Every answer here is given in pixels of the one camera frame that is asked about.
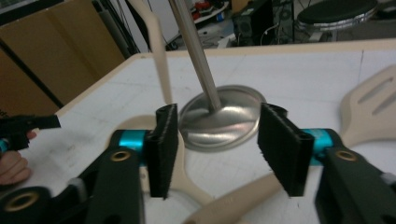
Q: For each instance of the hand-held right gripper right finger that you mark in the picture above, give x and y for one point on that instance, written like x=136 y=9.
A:
x=283 y=149

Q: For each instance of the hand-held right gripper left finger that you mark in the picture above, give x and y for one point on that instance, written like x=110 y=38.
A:
x=162 y=149

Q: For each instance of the beige perforated skimmer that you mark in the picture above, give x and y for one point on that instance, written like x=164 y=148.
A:
x=134 y=122

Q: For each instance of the metal utensil stand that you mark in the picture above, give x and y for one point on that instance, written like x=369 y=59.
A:
x=218 y=130

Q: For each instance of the beige slotted spatula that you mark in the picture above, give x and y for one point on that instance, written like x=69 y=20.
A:
x=358 y=124

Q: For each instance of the beige solid turner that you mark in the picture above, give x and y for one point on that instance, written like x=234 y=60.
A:
x=158 y=56

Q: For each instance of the black diagonal bar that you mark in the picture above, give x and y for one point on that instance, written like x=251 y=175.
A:
x=31 y=74

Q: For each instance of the white grid mat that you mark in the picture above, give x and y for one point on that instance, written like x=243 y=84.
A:
x=280 y=77

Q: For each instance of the brown board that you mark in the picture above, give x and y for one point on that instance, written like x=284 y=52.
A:
x=62 y=46

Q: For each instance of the narrow black computer tower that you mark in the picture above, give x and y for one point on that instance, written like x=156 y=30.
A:
x=283 y=18

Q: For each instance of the black round stool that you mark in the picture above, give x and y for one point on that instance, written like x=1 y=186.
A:
x=336 y=11

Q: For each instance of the black metal frame stand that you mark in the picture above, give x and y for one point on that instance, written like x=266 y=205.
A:
x=118 y=28

